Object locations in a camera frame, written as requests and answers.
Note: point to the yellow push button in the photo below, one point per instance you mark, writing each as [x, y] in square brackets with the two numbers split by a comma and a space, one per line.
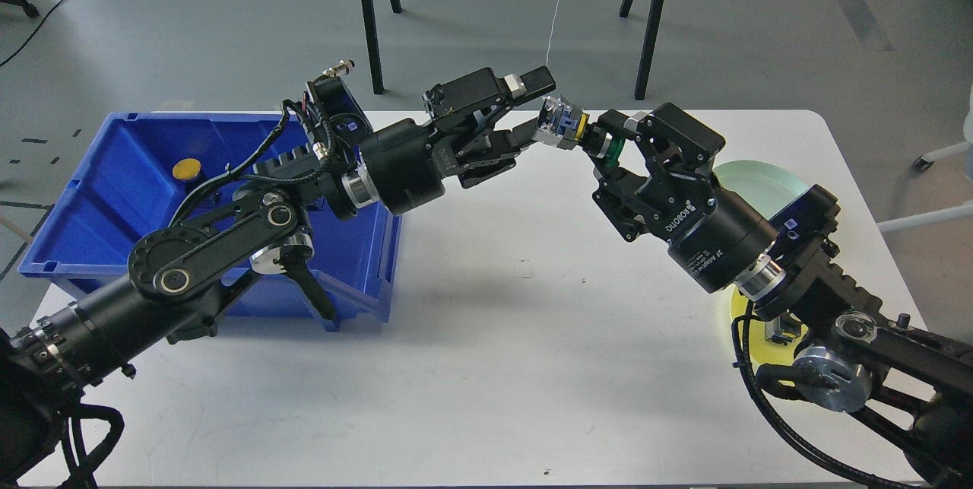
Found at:
[783, 330]
[188, 170]

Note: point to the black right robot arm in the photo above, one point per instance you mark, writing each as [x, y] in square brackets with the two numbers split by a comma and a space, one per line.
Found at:
[810, 333]

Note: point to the green push button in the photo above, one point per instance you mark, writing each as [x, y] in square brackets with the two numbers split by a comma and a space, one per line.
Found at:
[565, 125]

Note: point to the pale green plate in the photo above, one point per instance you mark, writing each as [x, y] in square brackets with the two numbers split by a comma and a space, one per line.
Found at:
[766, 187]

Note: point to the blue plastic bin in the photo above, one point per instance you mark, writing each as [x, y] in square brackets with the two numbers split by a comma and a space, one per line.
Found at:
[124, 189]

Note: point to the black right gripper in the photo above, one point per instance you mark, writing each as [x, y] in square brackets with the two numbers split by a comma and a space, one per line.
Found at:
[711, 232]

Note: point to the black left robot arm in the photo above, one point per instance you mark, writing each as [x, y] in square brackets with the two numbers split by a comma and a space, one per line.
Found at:
[247, 222]

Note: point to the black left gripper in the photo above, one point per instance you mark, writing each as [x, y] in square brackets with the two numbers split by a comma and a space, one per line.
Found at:
[398, 157]

